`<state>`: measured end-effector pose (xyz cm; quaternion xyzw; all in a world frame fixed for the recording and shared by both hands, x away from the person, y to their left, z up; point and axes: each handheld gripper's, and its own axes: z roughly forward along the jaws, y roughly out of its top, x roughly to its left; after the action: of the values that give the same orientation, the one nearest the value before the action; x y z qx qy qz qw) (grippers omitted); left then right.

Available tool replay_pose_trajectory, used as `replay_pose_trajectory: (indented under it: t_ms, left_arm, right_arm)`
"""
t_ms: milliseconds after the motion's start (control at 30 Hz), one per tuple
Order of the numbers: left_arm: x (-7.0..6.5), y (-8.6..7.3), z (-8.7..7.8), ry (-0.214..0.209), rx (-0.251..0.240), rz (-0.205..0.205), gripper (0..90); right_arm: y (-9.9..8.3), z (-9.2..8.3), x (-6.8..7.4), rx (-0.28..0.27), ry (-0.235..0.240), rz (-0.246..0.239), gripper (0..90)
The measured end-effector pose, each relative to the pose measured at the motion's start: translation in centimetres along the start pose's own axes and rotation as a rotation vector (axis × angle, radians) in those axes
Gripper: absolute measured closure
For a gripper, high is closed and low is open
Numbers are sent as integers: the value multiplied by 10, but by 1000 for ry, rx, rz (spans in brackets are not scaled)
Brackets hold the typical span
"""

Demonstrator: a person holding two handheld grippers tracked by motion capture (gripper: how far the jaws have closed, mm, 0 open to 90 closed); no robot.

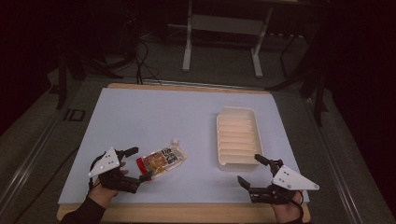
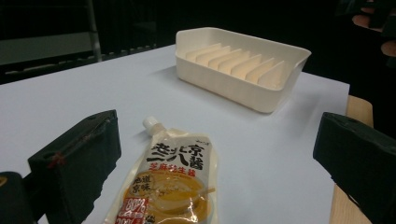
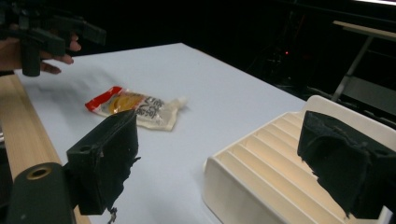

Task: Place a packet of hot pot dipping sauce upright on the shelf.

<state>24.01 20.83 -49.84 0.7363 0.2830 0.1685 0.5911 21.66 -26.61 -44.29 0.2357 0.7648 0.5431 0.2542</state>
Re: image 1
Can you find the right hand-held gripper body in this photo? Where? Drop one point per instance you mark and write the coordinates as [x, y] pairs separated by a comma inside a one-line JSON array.
[[291, 182]]

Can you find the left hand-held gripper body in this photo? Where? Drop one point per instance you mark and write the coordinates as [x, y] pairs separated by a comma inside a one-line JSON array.
[[104, 163]]

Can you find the orange food pouch with spout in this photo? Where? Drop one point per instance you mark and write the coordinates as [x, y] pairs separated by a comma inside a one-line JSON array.
[[163, 160]]

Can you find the white ribbed plastic tray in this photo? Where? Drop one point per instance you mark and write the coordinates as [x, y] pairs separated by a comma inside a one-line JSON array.
[[238, 137]]

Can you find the person's left hand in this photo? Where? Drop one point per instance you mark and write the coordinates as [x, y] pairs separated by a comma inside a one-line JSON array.
[[102, 194]]

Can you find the person's right hand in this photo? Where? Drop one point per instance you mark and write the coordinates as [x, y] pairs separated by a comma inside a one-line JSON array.
[[288, 213]]

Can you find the pale blue table mat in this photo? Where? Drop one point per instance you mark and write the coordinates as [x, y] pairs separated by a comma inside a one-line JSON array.
[[155, 118]]

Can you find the black stand leg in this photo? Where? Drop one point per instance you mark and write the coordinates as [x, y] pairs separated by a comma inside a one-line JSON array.
[[319, 102]]

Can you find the white metal stand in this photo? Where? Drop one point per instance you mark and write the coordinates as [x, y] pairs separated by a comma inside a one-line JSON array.
[[224, 25]]

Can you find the metal floor rail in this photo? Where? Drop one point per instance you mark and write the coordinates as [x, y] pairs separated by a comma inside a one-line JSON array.
[[337, 168], [29, 160]]

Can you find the black floor bracket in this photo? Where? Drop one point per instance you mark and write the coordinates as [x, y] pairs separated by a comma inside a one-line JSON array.
[[74, 115]]

